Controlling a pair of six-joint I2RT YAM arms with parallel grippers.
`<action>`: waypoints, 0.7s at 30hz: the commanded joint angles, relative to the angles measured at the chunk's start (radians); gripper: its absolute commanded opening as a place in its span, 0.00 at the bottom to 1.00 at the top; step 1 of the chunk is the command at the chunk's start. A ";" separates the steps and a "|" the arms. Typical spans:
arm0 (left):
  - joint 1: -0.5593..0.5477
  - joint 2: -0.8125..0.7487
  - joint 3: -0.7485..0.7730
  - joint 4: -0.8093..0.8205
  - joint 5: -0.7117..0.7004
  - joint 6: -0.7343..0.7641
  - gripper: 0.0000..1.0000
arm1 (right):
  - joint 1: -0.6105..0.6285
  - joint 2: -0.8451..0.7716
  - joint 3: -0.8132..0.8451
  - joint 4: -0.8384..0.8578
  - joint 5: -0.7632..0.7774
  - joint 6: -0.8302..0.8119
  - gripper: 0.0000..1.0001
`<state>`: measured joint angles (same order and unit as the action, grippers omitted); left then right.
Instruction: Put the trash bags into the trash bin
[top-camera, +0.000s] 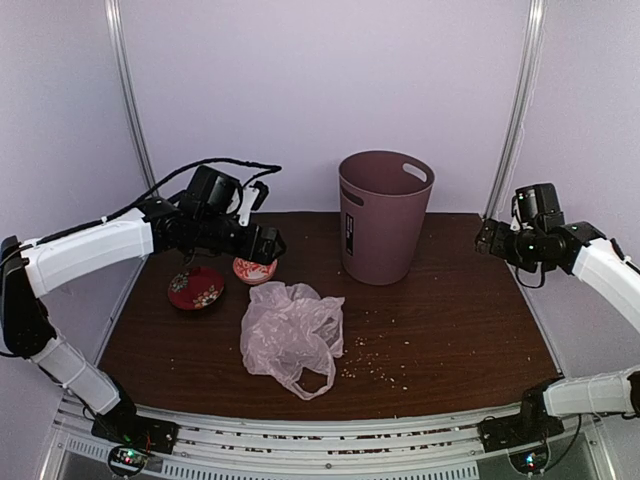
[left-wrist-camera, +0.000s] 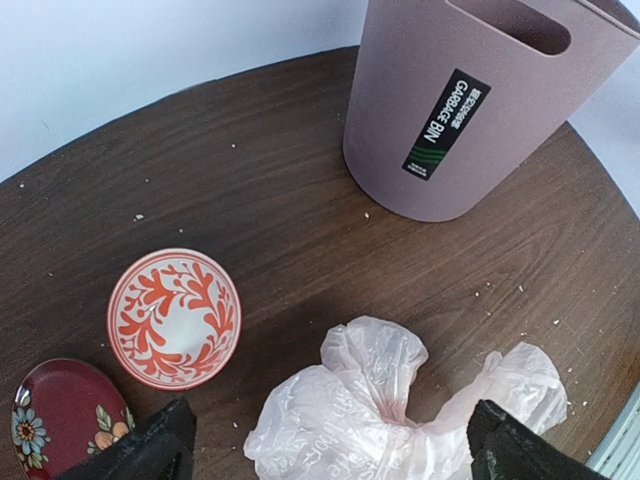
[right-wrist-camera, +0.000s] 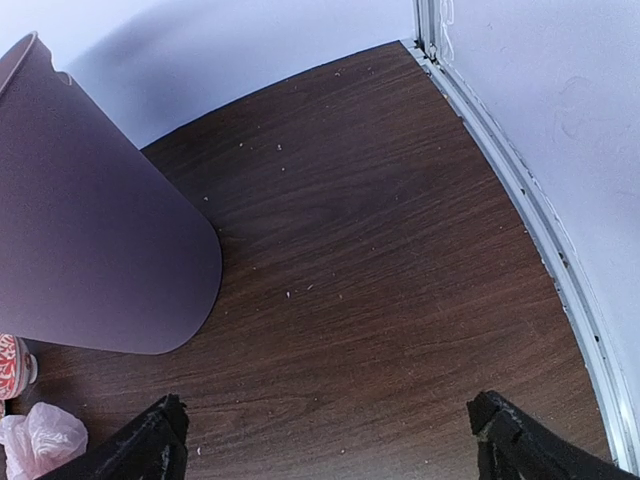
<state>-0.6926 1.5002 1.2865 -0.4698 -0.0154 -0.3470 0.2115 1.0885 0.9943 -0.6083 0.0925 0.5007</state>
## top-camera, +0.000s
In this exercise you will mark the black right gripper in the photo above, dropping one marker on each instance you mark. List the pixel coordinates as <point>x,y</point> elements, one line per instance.
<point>485,235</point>

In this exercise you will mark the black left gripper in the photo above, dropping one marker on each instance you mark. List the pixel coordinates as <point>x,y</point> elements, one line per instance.
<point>249,251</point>

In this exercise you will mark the pink translucent plastic bag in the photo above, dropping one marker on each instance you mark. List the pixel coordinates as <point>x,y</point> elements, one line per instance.
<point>293,335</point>

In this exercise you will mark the mauve plastic trash bin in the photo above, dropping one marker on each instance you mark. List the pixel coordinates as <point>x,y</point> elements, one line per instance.
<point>383,201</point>

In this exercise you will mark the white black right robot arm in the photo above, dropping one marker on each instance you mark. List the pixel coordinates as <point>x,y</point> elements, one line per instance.
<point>538,239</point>

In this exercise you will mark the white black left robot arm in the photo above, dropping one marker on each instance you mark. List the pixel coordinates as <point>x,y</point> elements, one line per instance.
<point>212,213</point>

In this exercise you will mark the red white patterned bowl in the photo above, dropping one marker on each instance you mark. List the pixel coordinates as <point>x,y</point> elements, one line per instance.
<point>253,273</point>

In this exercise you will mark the red floral plate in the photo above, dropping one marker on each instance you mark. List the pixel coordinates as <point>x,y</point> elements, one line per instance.
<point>195,288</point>

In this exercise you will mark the right aluminium frame post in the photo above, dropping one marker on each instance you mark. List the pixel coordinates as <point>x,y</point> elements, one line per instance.
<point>525,85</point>

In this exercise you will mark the aluminium frame post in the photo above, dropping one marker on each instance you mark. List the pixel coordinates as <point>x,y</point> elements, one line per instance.
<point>525,85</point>
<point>117,37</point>

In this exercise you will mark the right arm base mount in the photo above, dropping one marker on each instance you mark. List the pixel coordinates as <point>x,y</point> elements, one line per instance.
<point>525,444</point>

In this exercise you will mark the aluminium front rail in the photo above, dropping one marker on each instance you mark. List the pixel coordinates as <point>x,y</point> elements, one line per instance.
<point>446,446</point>

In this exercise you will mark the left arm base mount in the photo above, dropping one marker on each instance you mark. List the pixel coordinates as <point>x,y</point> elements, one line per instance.
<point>137,445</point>

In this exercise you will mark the left aluminium frame post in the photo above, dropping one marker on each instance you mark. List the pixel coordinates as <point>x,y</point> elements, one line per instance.
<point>117,37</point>

